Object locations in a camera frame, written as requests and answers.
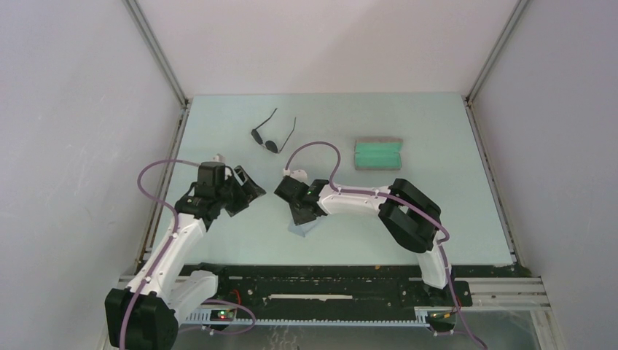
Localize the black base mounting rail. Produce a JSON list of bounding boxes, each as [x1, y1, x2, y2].
[[183, 264, 486, 324]]

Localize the black round sunglasses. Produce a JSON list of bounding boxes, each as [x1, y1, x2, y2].
[[250, 107, 297, 155]]

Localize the left aluminium frame post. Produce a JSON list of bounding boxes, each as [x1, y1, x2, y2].
[[122, 0, 189, 108]]

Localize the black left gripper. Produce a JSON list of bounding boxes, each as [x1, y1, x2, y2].
[[216, 166, 265, 217]]

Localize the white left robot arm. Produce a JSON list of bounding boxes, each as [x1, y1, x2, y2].
[[104, 161, 265, 349]]

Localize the aluminium frame post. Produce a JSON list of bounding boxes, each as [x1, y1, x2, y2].
[[122, 0, 189, 108], [465, 0, 532, 104]]

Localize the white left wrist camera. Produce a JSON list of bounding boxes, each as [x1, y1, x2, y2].
[[212, 153, 227, 164]]

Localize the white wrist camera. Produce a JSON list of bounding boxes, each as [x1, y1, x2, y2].
[[212, 153, 227, 164], [283, 168, 308, 183]]

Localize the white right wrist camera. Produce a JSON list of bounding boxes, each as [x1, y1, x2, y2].
[[283, 168, 308, 183]]

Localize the light blue cleaning cloth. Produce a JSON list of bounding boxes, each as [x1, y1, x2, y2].
[[288, 219, 320, 238]]

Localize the right aluminium frame post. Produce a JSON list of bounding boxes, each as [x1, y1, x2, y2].
[[465, 0, 532, 104]]

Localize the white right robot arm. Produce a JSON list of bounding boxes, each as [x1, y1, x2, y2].
[[274, 175, 453, 305]]

